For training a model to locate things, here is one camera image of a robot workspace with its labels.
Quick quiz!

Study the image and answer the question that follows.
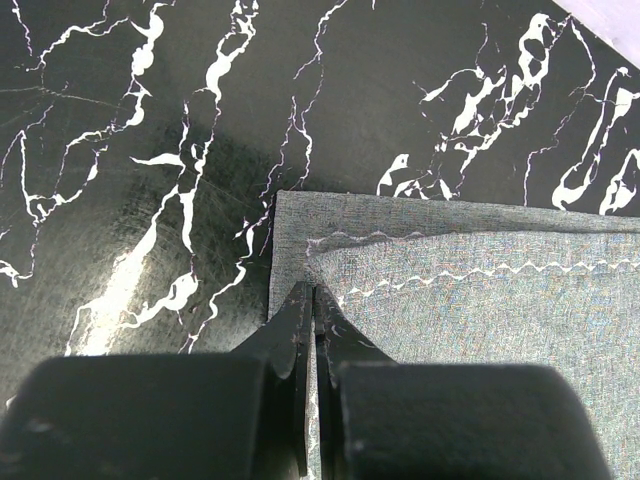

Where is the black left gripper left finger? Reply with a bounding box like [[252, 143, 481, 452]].
[[234, 282, 313, 479]]

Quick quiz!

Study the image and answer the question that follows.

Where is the grey cloth napkin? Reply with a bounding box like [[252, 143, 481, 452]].
[[269, 191, 639, 479]]

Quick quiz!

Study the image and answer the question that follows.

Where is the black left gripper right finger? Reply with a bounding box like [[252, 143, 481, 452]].
[[313, 286, 394, 479]]

